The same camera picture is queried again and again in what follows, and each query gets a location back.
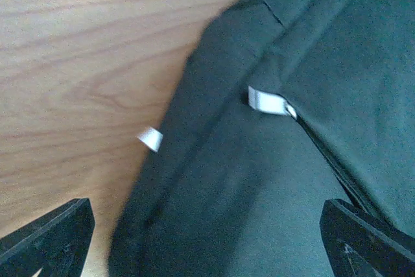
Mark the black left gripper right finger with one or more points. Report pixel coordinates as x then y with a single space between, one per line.
358 244

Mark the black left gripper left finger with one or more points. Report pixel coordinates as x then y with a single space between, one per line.
55 244

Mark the black student backpack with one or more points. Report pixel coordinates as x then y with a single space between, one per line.
236 192

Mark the white side label tab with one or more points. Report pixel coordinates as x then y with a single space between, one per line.
151 137

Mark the white zipper pull tab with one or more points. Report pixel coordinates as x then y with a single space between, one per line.
269 103

